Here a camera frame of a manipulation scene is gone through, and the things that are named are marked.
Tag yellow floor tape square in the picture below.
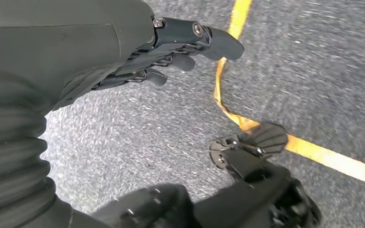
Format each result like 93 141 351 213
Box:
214 0 365 190

